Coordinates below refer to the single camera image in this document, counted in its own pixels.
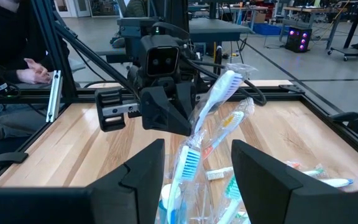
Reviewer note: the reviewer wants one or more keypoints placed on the blue white toothbrush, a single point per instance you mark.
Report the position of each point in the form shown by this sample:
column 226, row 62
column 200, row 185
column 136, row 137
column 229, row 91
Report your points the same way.
column 222, row 90
column 340, row 183
column 186, row 161

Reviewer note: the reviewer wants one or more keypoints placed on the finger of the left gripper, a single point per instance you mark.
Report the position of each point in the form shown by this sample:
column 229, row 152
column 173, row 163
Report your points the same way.
column 186, row 99
column 160, row 115

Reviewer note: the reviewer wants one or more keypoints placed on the wooden workbench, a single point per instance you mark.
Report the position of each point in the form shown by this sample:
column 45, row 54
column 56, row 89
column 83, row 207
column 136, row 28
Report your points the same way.
column 309, row 9

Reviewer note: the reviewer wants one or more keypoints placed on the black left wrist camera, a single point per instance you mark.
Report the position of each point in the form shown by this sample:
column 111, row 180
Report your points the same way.
column 162, row 59

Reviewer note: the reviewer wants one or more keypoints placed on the blue plastic bin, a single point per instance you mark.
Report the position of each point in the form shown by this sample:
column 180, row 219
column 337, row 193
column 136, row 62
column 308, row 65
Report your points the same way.
column 269, row 29

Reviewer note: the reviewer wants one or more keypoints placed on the teal mouthwash bottle white cap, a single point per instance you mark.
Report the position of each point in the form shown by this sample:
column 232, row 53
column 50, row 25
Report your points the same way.
column 164, row 194

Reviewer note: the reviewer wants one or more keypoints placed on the green white toothbrush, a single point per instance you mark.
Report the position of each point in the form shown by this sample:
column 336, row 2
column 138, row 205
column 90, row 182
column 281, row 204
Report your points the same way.
column 317, row 172
column 233, row 193

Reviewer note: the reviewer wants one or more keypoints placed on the person's hand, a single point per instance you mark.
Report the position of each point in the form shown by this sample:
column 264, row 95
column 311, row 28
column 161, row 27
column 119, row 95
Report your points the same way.
column 30, row 77
column 34, row 65

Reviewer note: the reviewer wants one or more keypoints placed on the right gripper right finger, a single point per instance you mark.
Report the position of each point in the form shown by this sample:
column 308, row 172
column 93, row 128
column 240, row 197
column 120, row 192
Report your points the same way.
column 275, row 199

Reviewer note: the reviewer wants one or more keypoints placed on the dark grey desk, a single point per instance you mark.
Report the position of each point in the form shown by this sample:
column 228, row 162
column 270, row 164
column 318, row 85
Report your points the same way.
column 216, row 29

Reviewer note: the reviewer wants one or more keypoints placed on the black device green light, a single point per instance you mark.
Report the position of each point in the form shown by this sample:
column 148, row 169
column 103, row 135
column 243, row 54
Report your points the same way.
column 12, row 93

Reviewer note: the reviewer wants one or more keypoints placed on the computer tower pink fans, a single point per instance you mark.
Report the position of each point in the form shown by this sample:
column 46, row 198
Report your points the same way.
column 297, row 39

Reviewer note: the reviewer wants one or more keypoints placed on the black table clamp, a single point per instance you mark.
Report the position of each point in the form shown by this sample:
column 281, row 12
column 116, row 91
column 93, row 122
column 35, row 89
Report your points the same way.
column 8, row 158
column 350, row 119

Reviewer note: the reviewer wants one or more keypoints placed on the orange white toothbrush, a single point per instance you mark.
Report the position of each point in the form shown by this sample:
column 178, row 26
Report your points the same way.
column 228, row 121
column 219, row 173

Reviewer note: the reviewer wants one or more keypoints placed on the silver aluminium bracket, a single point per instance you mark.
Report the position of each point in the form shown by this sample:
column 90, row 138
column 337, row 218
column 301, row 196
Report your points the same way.
column 54, row 99

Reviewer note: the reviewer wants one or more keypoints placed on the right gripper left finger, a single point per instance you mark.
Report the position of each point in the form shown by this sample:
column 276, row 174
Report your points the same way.
column 120, row 199

